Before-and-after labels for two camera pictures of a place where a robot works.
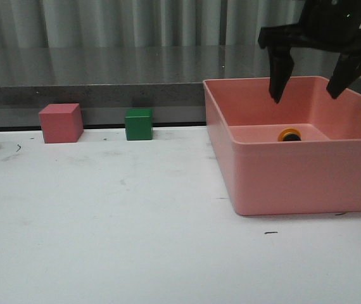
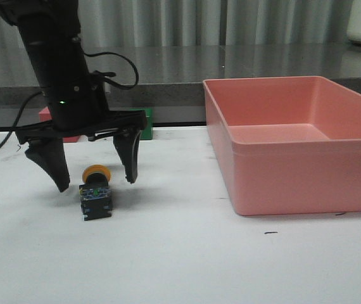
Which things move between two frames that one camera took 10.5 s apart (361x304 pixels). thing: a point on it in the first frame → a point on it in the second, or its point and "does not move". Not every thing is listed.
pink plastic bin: x=310 y=152 does not move
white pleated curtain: x=137 y=23 does not move
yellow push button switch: x=290 y=134 → x=95 y=194
